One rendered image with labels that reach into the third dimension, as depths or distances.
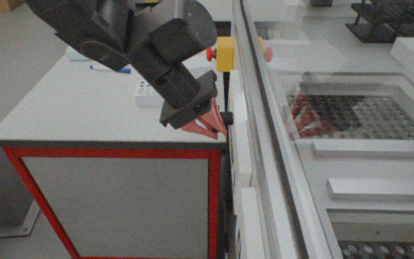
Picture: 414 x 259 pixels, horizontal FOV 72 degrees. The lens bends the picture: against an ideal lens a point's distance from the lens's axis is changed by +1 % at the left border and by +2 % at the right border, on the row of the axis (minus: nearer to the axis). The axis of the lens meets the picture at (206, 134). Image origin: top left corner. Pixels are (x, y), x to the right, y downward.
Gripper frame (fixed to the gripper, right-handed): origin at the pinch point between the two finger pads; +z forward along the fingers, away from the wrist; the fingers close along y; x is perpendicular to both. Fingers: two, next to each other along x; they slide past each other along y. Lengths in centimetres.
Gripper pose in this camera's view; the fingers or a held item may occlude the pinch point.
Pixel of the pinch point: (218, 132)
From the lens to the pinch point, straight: 48.5
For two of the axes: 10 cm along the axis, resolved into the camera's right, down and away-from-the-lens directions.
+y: 8.1, -4.4, -3.9
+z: 5.9, 6.2, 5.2
